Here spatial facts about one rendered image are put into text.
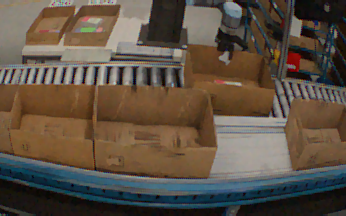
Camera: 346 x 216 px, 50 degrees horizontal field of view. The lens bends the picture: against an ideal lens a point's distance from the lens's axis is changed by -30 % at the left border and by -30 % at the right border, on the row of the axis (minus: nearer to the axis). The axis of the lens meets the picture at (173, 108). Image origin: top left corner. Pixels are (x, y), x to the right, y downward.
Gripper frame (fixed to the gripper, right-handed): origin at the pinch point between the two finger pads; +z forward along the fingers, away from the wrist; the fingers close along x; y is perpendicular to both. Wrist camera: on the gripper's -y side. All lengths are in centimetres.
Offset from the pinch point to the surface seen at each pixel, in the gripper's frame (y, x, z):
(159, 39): 29.9, -24.9, 9.3
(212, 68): 6.9, 0.8, 5.0
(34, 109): 90, 50, -12
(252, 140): -1, 58, -10
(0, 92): 112, 49, -21
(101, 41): 61, -21, 8
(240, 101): -0.8, 29.2, -2.6
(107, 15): 61, -59, 14
